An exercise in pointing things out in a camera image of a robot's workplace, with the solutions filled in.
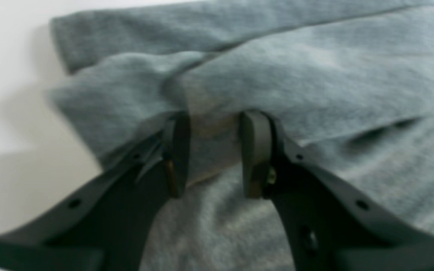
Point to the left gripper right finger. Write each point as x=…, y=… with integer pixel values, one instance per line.
x=330, y=225

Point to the grey T-shirt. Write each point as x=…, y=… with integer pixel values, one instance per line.
x=352, y=82

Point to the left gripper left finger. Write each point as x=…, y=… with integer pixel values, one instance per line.
x=104, y=225

